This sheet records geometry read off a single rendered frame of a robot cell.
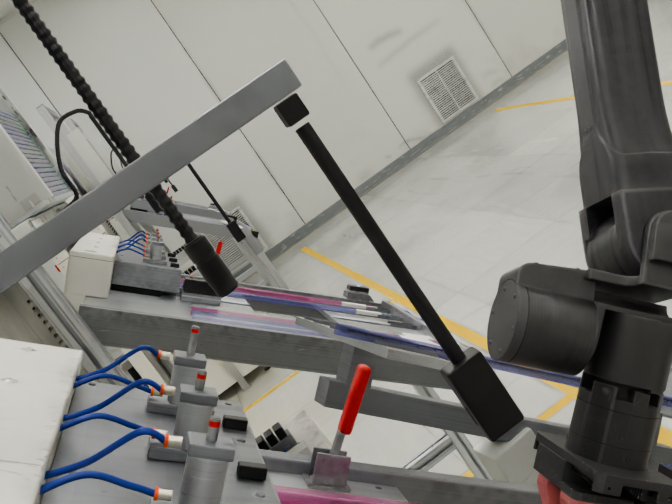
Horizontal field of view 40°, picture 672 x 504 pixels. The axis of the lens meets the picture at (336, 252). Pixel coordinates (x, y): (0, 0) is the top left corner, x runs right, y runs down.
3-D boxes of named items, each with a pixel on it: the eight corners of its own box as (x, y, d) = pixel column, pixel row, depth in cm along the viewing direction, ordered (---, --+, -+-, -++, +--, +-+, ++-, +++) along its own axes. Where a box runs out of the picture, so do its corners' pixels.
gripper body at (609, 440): (592, 500, 59) (618, 389, 59) (529, 453, 69) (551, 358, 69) (680, 514, 61) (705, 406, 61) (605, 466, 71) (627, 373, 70)
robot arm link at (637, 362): (700, 314, 62) (659, 303, 68) (607, 294, 61) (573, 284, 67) (677, 412, 62) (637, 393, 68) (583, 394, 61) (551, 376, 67)
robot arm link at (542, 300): (703, 214, 62) (638, 239, 71) (546, 177, 61) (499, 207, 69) (688, 388, 60) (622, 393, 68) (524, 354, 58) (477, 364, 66)
